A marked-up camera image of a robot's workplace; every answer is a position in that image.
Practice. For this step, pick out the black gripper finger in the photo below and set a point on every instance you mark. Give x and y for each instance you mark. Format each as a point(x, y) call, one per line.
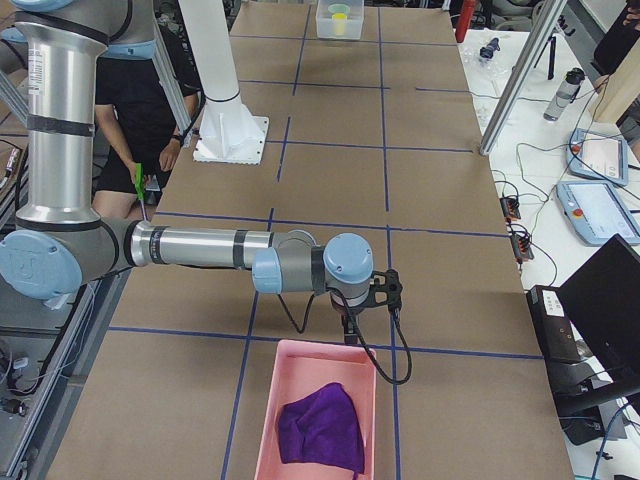
point(349, 323)

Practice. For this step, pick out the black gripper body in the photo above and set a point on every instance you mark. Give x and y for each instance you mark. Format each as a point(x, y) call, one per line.
point(347, 315)

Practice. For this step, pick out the purple cloth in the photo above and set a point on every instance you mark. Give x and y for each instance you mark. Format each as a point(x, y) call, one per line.
point(322, 428)

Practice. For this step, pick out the yellow plastic cup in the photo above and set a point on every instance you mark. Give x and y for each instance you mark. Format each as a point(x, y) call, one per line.
point(339, 26)

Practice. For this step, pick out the light green bowl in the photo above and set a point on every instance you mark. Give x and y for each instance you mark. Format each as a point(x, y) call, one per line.
point(339, 9)

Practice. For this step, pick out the black box device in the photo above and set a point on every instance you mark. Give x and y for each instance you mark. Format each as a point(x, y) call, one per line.
point(554, 331)

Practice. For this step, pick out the pink plastic bin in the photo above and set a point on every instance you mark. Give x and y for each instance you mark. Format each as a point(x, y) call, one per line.
point(300, 369)

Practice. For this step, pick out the black monitor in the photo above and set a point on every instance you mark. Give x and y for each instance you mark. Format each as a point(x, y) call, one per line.
point(601, 299)

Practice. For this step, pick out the near teach pendant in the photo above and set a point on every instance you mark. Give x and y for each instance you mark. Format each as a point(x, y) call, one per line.
point(596, 212)

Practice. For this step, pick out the teach pendant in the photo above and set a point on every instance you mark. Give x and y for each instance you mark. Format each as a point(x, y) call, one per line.
point(596, 212)
point(594, 155)

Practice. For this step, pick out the seated person in black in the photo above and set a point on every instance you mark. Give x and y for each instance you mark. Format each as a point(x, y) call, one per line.
point(133, 113)

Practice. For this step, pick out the clear plastic bin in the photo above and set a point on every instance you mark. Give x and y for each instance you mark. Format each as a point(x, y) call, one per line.
point(355, 19)

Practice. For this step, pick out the far teach pendant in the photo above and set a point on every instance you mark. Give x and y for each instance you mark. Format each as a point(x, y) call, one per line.
point(594, 155)

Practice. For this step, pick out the clear water bottle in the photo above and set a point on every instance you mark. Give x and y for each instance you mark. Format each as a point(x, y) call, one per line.
point(565, 94)

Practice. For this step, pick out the red cylinder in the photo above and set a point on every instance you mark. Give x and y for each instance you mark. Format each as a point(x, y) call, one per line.
point(464, 19)

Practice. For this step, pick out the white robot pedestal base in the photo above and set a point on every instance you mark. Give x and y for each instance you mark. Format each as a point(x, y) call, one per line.
point(228, 132)

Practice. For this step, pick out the green handled tool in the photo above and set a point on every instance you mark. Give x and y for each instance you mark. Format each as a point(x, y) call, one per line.
point(139, 185)

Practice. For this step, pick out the aluminium frame post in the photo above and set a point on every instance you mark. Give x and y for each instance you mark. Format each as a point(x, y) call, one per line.
point(533, 47)

